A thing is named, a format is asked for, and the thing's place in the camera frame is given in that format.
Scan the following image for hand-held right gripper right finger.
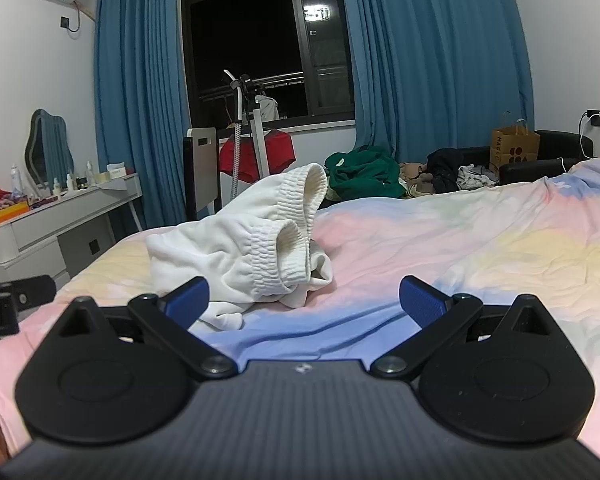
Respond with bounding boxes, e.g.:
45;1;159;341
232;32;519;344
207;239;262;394
370;275;556;380

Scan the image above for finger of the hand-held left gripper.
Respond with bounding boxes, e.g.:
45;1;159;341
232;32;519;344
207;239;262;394
12;275;57;312

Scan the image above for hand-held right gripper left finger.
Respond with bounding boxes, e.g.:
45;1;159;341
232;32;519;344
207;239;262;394
55;276;239;379

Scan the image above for white pants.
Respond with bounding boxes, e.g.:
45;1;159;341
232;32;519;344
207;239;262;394
145;162;334;332

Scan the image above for dark clothes pile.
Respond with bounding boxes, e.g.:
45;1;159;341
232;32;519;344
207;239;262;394
426;148;465;194

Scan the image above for pastel bed blanket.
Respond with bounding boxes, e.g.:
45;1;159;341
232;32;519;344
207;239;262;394
0;157;600;461

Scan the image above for white dressing table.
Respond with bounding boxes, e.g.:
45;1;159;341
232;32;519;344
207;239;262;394
0;172;144;281

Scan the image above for orange box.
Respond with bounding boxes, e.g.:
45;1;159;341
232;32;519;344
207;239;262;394
0;204;32;227

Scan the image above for beige plush toy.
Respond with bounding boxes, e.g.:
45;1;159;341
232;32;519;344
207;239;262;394
399;161;434;197

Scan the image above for patterned white cloth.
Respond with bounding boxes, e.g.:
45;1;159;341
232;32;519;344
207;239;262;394
456;165;499;192

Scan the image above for green garment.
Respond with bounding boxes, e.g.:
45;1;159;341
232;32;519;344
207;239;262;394
325;146;407;200

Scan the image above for wavy mirror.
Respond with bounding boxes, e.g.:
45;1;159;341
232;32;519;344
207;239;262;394
24;109;75;187

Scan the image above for red garment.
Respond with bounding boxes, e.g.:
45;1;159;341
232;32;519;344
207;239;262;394
219;130;297;184

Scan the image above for brown cardboard box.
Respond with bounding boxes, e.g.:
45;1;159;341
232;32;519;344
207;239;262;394
490;111;541;171

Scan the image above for garment steamer stand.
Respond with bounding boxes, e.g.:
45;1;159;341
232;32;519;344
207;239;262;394
222;70;281;197

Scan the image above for black sofa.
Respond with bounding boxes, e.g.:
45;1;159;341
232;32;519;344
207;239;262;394
460;130;595;187

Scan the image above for white hanging garment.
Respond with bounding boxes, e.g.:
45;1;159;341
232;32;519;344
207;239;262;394
256;94;280;122

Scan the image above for blue curtain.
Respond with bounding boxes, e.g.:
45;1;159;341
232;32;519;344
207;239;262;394
94;0;192;237
336;0;537;167

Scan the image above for white charging cable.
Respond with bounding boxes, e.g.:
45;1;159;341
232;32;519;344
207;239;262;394
555;112;596;176

